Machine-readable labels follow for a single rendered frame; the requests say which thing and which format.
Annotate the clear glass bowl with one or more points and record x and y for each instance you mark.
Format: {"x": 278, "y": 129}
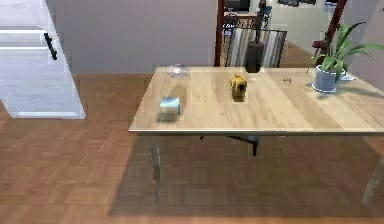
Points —
{"x": 178, "y": 70}

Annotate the striped black-framed chair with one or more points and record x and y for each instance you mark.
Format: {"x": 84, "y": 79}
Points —
{"x": 240, "y": 50}

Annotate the green plant in white pot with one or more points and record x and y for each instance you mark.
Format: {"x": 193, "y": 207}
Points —
{"x": 330, "y": 66}

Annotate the pale blue box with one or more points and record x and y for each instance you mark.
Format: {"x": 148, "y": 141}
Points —
{"x": 169, "y": 106}

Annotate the light wooden dining table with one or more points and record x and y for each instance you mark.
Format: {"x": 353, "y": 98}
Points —
{"x": 266, "y": 106}

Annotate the yellow toy figure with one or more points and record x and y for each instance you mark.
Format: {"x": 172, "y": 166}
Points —
{"x": 238, "y": 86}

